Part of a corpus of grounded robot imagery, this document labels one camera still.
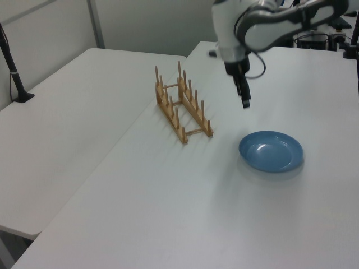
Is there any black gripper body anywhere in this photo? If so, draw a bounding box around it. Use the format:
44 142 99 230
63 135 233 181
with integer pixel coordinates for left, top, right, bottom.
224 57 251 79

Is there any blue plate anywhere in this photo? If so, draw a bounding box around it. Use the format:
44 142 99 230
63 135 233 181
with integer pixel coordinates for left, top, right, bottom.
238 131 304 173

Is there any wooden plate rack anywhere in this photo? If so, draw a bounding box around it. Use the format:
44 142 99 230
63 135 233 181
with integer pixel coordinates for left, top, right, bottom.
154 60 214 145

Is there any black electronics box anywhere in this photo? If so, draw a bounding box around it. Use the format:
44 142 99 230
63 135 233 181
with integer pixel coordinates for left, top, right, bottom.
296 33 330 51

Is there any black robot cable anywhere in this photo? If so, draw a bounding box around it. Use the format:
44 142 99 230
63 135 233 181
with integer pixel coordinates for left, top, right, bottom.
234 5 266 79

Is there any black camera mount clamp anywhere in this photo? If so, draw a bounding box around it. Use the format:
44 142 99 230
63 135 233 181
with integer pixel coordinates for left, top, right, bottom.
343 16 359 59

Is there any black camera stand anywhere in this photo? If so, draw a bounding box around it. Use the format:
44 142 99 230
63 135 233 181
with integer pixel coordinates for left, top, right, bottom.
0 22 35 104

